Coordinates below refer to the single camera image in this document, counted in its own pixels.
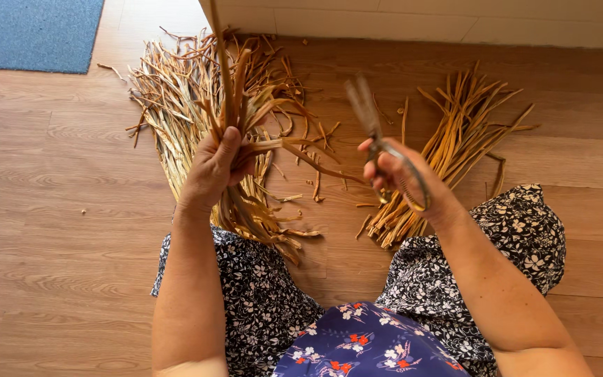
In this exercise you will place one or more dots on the bundle of dried leaf strips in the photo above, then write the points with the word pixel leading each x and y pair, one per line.
pixel 238 104

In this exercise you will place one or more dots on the black floral trousers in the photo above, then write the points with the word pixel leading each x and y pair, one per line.
pixel 259 293

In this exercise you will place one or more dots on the blue floral shirt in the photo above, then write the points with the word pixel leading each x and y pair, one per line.
pixel 364 345

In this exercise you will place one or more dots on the scattered dried leaf scraps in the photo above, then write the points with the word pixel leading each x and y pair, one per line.
pixel 317 180

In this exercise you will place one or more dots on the heap of untrimmed dried leaves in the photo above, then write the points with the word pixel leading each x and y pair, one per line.
pixel 173 99

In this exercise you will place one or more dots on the blue floor mat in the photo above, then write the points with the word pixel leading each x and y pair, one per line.
pixel 29 34

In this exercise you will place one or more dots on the person's left hand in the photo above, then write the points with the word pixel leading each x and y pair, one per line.
pixel 204 170

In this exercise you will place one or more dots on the person's right hand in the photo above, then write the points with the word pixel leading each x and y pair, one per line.
pixel 416 180

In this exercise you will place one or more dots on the pile of trimmed brown strips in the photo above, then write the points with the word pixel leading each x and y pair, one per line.
pixel 458 133

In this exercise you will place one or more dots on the metal scissors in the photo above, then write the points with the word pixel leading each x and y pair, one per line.
pixel 367 112

